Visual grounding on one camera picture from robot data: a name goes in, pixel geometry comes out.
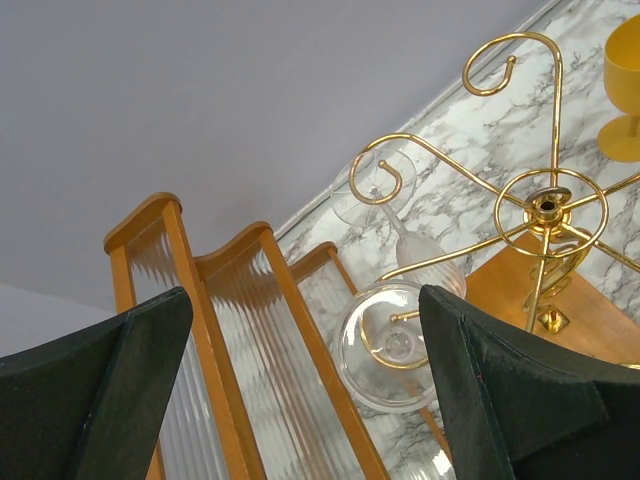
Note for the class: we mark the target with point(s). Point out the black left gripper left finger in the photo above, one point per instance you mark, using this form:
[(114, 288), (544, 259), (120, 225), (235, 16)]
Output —
[(90, 405)]

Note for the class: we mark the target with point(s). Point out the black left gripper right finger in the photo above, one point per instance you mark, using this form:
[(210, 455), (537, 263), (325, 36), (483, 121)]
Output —
[(516, 406)]

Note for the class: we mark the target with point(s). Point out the clear smooth wine glass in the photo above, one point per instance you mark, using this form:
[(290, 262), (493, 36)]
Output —
[(380, 355)]

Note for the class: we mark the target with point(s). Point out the clear ribbed wine glass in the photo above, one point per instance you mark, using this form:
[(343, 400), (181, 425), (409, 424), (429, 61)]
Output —
[(374, 191)]

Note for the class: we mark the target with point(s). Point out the yellow plastic wine glass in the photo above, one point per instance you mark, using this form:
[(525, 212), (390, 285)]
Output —
[(618, 139)]

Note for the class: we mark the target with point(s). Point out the wooden tiered acrylic shelf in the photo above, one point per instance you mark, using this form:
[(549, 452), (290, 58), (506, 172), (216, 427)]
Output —
[(257, 395)]

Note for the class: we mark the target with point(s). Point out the gold wire wine glass rack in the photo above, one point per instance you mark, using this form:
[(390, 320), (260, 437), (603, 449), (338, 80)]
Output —
[(526, 274)]

